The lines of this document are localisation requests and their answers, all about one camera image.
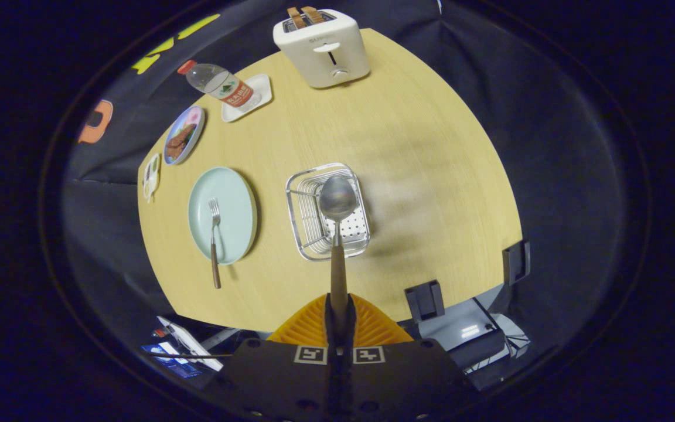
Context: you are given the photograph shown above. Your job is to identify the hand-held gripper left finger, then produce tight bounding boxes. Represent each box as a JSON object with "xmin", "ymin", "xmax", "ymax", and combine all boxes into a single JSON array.
[{"xmin": 209, "ymin": 293, "xmax": 338, "ymax": 422}]

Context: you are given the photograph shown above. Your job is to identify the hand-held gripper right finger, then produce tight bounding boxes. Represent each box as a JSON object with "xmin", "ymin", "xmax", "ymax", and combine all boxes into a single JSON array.
[{"xmin": 337, "ymin": 293, "xmax": 479, "ymax": 422}]

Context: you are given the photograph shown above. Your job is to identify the metal fork wooden handle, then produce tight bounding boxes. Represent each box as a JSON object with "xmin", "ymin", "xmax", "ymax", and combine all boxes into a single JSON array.
[{"xmin": 208, "ymin": 198, "xmax": 222, "ymax": 290}]

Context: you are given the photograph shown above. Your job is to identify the metal spoon wooden handle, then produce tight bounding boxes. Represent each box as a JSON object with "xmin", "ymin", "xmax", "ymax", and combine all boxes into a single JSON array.
[{"xmin": 319, "ymin": 175, "xmax": 358, "ymax": 346}]

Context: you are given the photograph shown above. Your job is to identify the grey white equipment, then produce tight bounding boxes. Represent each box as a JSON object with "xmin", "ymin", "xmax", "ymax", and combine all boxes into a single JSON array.
[{"xmin": 420, "ymin": 298, "xmax": 531, "ymax": 376}]

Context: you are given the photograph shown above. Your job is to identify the white flat device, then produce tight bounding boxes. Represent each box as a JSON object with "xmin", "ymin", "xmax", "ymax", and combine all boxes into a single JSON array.
[{"xmin": 157, "ymin": 316, "xmax": 224, "ymax": 372}]

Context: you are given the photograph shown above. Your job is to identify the blue lit screen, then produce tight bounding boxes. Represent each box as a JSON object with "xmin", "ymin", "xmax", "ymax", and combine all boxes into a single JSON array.
[{"xmin": 141, "ymin": 343, "xmax": 203, "ymax": 379}]

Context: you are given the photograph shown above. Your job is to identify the light green plate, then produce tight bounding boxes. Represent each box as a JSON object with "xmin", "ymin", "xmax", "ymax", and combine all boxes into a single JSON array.
[{"xmin": 188, "ymin": 166, "xmax": 258, "ymax": 266}]

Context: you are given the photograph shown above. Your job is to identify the white divided sauce dish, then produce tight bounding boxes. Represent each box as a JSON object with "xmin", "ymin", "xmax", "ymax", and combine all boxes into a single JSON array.
[{"xmin": 142, "ymin": 154, "xmax": 161, "ymax": 203}]

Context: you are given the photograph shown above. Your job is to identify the blue plate with food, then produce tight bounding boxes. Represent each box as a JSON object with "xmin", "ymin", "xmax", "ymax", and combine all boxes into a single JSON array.
[{"xmin": 163, "ymin": 105, "xmax": 206, "ymax": 166}]

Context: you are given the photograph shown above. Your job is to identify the white square coaster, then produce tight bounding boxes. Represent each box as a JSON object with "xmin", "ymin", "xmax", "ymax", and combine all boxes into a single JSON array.
[{"xmin": 221, "ymin": 73, "xmax": 273, "ymax": 123}]

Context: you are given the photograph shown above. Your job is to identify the black backdrop cloth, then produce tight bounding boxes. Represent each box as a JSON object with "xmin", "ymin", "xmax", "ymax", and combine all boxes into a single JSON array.
[{"xmin": 59, "ymin": 0, "xmax": 646, "ymax": 376}]

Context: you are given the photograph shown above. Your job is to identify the clear water bottle red cap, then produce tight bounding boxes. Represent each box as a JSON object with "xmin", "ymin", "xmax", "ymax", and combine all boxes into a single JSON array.
[{"xmin": 177, "ymin": 59, "xmax": 262, "ymax": 112}]

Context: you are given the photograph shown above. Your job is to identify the white toaster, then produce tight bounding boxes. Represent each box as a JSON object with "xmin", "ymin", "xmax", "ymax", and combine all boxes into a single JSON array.
[{"xmin": 272, "ymin": 8, "xmax": 371, "ymax": 89}]

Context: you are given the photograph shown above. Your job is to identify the black table bracket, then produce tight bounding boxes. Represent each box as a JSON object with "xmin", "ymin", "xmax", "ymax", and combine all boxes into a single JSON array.
[
  {"xmin": 404, "ymin": 280, "xmax": 446, "ymax": 322},
  {"xmin": 502, "ymin": 239, "xmax": 531, "ymax": 286}
]

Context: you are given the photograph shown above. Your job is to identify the metal wire basket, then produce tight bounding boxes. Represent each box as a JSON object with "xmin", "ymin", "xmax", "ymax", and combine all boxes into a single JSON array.
[{"xmin": 285, "ymin": 162, "xmax": 371, "ymax": 262}]

